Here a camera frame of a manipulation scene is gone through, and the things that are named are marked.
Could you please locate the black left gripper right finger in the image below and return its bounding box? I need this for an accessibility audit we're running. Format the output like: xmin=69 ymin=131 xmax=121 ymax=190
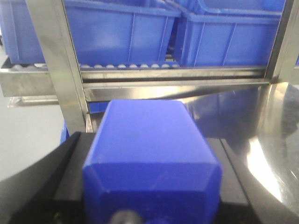
xmin=208 ymin=137 xmax=292 ymax=224

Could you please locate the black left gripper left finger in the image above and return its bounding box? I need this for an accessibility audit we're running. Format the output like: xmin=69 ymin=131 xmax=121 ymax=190
xmin=0 ymin=132 xmax=93 ymax=224

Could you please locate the blue bottle-shaped part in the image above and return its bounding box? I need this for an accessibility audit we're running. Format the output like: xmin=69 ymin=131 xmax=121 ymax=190
xmin=82 ymin=100 xmax=222 ymax=224

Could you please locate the stainless steel shelf rack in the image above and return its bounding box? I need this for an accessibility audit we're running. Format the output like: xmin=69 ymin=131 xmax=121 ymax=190
xmin=0 ymin=0 xmax=299 ymax=133

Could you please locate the blue bin far left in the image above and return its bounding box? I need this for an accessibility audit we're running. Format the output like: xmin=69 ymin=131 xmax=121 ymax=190
xmin=0 ymin=0 xmax=45 ymax=64

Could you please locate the blue plastic bin left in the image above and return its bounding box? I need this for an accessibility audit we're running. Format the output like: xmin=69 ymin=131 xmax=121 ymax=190
xmin=64 ymin=0 xmax=181 ymax=66

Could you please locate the blue plastic bin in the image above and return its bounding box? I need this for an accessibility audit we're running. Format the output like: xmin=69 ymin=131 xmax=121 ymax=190
xmin=173 ymin=0 xmax=285 ymax=67
xmin=64 ymin=0 xmax=181 ymax=66

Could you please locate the blue plastic bin middle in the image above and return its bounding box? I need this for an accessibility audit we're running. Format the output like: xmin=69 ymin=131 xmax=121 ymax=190
xmin=173 ymin=0 xmax=285 ymax=67

